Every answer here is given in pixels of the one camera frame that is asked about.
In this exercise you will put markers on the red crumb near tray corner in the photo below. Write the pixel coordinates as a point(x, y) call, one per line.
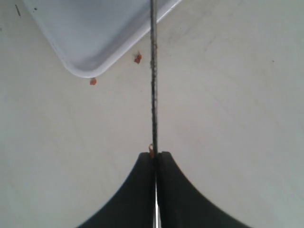
point(93, 81)

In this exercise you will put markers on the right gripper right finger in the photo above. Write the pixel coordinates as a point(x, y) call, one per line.
point(182, 205)

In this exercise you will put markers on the thin metal skewer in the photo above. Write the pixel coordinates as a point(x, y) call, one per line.
point(153, 15)

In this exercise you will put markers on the white rectangular plastic tray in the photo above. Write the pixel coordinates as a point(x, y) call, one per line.
point(89, 36)

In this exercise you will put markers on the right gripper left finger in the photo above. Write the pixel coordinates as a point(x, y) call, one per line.
point(132, 206)

